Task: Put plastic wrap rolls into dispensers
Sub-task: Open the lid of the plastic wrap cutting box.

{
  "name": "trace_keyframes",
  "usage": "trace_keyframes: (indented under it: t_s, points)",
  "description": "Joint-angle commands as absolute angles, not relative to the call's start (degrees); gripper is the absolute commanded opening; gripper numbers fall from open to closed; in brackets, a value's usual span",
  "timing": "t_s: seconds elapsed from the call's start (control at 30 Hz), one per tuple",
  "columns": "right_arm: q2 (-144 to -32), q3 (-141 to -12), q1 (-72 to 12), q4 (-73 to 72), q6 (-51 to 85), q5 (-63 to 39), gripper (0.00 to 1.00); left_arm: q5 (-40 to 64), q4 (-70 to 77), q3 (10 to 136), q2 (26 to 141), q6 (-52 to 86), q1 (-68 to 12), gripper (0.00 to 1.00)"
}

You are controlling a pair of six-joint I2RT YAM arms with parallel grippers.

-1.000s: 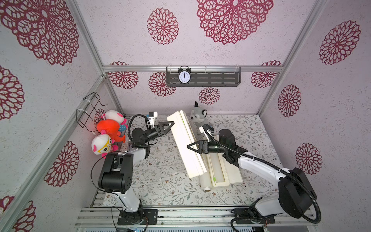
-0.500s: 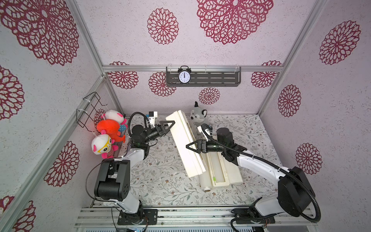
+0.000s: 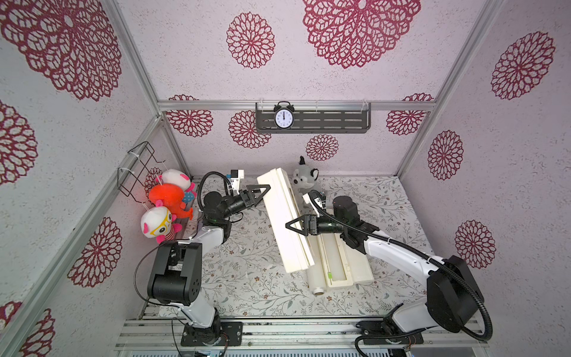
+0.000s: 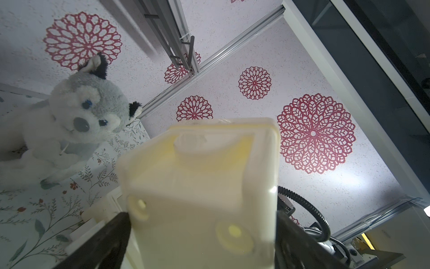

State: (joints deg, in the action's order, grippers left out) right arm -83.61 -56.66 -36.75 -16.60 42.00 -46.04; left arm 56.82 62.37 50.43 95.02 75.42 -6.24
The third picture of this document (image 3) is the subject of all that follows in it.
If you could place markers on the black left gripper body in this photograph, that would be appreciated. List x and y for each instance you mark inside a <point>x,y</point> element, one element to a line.
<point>237,204</point>

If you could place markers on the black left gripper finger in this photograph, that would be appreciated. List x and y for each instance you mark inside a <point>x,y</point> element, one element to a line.
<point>256,192</point>
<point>249,203</point>

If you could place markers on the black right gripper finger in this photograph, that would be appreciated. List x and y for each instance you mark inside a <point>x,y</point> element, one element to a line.
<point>304,231</point>
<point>298,222</point>

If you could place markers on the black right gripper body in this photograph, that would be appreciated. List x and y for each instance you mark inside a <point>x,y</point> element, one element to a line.
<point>308,224</point>

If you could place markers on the cream wrap dispenser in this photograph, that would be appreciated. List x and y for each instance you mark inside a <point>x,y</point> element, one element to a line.
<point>281,207</point>
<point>357,263</point>

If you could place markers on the white plastic wrap roll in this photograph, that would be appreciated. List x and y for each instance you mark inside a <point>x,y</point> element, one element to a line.
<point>316,279</point>

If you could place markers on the cream dispenser bottom tray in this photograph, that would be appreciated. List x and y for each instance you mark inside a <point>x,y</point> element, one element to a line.
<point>314,242</point>

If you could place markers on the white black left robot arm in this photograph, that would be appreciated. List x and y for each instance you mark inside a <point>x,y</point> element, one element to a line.
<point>176,276</point>

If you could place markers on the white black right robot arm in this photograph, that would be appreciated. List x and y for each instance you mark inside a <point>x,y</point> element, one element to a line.
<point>453,300</point>

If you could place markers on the grey plush wolf toy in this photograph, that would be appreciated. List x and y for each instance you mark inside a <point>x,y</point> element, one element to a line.
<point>304,179</point>

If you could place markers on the red orange plush toy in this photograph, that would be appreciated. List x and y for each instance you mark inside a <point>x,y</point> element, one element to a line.
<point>171,197</point>

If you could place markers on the white pink plush toy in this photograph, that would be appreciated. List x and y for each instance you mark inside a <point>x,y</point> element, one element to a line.
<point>177,178</point>

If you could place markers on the floral table mat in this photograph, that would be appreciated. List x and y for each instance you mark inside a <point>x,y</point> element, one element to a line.
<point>245,276</point>

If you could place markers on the white plush toy yellow glasses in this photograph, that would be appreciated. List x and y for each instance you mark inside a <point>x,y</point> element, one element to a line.
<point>158,223</point>

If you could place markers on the black alarm clock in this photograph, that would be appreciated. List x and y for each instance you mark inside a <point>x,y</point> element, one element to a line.
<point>284,115</point>

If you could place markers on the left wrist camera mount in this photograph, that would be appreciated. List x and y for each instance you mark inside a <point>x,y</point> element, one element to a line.
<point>235,177</point>

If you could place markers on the grey wall shelf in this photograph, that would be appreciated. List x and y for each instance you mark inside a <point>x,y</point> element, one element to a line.
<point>317,121</point>

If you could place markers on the black wire wall basket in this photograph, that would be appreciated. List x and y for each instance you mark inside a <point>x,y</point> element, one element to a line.
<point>130,176</point>

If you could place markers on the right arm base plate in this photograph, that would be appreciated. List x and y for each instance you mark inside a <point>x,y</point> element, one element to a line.
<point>381,332</point>

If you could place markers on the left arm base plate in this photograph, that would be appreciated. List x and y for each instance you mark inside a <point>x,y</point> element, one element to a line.
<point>220,334</point>

